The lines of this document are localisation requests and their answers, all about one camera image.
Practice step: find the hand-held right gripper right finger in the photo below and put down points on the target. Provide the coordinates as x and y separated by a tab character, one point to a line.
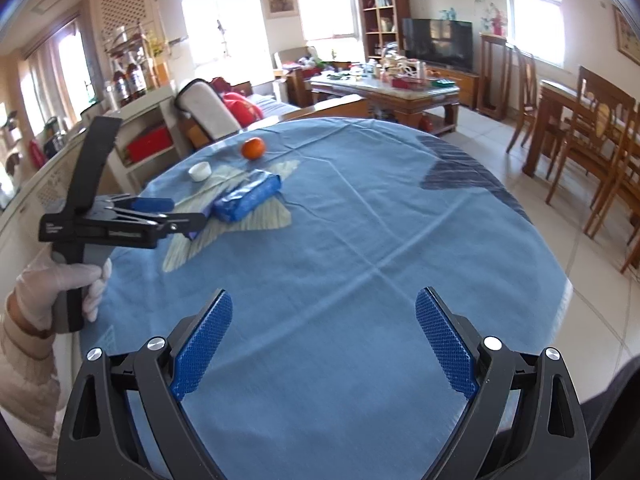
445	345

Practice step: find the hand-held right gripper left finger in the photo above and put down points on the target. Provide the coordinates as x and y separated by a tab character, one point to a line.
205	350

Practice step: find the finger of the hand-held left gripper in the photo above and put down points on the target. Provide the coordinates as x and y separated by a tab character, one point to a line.
155	205
185	221

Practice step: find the person's left hand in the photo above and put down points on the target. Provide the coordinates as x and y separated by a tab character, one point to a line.
37	295

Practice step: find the small white cup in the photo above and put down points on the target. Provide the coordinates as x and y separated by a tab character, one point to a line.
200	172

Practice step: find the red box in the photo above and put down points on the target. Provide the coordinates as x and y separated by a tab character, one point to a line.
149	144

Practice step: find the blue snack packet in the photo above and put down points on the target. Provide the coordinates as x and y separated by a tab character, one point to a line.
247	195

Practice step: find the white side table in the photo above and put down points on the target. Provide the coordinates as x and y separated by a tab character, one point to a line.
145	115

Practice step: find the orange fruit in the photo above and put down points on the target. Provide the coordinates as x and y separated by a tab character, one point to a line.
253	148

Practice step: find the grey sofa cushion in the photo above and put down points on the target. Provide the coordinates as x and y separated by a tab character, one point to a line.
207	107

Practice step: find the blue tablecloth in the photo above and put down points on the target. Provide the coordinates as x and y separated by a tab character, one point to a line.
350	270

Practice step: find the brown glass bottle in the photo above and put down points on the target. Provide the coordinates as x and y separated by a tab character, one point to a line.
121	85
136	77

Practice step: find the red cushion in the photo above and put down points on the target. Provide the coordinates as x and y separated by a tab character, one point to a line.
242	110

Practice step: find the wooden sofa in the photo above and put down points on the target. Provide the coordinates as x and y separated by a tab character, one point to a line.
300	110

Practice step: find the wooden armchair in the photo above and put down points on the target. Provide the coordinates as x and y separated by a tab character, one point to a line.
295	70

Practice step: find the wooden coffee table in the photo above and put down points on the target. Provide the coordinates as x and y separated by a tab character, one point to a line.
385	97

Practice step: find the wooden dining chair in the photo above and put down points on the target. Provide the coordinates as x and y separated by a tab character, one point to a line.
527	95
622	185
590	130

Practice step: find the wooden television stand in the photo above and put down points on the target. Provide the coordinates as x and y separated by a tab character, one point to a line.
462	87

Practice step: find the wooden dining table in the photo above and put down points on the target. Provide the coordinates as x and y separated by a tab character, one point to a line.
550	100

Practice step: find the tall wooden side cabinet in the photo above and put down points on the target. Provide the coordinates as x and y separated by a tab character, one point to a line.
495	75

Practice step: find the wooden bookshelf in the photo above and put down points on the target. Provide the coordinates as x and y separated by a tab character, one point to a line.
382	20

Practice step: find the black television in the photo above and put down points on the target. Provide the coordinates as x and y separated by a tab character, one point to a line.
437	45

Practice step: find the framed wall picture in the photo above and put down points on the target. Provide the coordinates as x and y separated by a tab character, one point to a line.
627	35

